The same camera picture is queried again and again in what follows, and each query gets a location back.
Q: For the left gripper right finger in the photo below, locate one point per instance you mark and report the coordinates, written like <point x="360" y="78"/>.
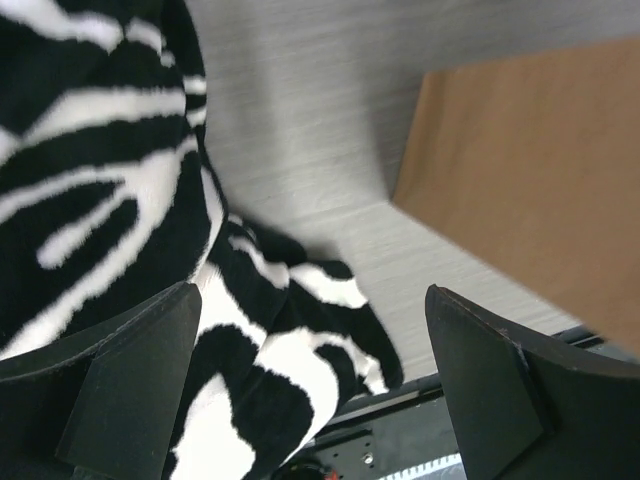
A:
<point x="525" y="405"/>

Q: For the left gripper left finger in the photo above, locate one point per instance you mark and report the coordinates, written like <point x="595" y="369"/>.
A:
<point x="102" y="403"/>

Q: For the brown paper bag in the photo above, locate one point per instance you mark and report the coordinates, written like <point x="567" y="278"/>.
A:
<point x="531" y="163"/>

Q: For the zebra print pillow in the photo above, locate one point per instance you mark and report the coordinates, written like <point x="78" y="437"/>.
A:
<point x="108" y="197"/>

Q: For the white slotted cable duct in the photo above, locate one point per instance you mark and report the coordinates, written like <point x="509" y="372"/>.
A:
<point x="449" y="467"/>

